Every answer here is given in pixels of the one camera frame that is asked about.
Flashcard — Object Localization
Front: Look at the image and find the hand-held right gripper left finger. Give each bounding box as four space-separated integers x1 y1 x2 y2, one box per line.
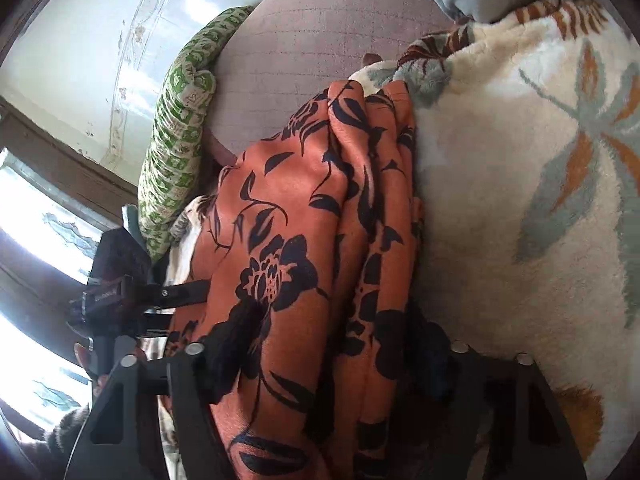
60 305 271 480

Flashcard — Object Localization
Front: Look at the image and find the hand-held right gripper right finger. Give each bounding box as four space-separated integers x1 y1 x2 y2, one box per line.
392 310 588 480

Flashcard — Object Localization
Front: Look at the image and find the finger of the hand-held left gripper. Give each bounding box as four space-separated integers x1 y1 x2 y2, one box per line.
144 309 174 339
161 281 212 307

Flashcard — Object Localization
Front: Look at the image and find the orange floral garment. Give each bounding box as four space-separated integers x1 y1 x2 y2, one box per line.
164 79 482 480

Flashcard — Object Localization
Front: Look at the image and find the person's left forearm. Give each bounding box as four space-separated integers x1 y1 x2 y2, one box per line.
20 402 95 480

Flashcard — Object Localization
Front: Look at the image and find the person's left hand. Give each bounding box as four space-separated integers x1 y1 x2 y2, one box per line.
74 342 110 397

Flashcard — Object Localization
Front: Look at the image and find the teal cloth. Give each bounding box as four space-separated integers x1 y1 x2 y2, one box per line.
122 203 147 247

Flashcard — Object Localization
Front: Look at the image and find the window with patterned glass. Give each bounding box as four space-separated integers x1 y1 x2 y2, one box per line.
0 95 137 441

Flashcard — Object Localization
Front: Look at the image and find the green checked pillow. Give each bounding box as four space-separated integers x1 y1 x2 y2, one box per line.
136 5 257 264

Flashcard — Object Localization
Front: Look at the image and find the cream leaf-print fleece blanket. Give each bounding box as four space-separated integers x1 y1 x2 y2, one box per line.
157 0 640 480

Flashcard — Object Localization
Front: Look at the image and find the mauve bed sheet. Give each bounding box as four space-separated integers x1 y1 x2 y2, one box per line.
204 0 457 167

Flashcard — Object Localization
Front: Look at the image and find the thin black cable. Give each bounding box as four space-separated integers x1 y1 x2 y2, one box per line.
61 417 86 478

